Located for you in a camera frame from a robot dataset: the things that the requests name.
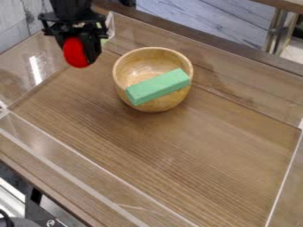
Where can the wooden bowl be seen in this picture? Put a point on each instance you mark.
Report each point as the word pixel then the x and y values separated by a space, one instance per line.
pixel 141 64

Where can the clear acrylic corner stand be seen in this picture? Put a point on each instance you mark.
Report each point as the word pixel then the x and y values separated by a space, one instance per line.
pixel 109 23

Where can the clear acrylic tray wall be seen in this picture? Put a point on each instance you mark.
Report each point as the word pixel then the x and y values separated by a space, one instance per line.
pixel 104 159

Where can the green foam block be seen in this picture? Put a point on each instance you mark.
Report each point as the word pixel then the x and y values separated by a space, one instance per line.
pixel 157 86

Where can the red plush fruit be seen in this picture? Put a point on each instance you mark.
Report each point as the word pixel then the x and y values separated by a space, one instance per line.
pixel 73 52

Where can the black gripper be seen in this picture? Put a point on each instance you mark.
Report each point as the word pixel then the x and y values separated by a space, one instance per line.
pixel 71 18

